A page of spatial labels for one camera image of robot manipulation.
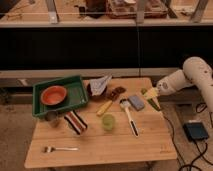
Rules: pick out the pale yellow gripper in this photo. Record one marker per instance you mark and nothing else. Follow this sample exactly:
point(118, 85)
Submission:
point(151, 93)

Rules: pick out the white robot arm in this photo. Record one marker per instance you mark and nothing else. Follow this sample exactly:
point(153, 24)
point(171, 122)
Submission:
point(196, 72)

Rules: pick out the green plastic cup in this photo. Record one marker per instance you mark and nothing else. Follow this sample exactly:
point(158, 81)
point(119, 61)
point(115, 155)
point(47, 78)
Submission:
point(108, 122)

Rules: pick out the small metal cup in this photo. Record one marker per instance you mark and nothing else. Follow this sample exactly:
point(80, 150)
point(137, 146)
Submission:
point(52, 119)

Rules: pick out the blue sponge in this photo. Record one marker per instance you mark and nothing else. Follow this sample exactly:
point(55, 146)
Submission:
point(136, 102)

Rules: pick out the wooden table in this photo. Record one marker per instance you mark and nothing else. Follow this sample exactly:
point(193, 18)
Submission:
point(97, 146)

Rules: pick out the brown cookie piece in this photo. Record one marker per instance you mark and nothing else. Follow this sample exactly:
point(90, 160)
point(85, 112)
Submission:
point(114, 94)

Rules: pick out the white patterned cloth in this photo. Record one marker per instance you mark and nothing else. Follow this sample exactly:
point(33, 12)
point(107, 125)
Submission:
point(97, 86)

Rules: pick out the black foot pedal box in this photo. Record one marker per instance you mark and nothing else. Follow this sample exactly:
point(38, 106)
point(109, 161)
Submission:
point(195, 131)

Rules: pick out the orange bowl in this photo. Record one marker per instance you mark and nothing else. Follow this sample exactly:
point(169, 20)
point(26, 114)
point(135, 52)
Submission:
point(53, 95)

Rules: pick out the green plastic tray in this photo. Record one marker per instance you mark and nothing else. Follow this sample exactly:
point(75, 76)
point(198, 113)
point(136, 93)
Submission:
point(76, 98)

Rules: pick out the silver fork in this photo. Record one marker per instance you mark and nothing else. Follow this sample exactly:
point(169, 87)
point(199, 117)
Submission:
point(49, 149)

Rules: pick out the white handled brush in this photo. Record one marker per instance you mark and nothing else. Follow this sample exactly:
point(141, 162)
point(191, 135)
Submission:
point(125, 105)

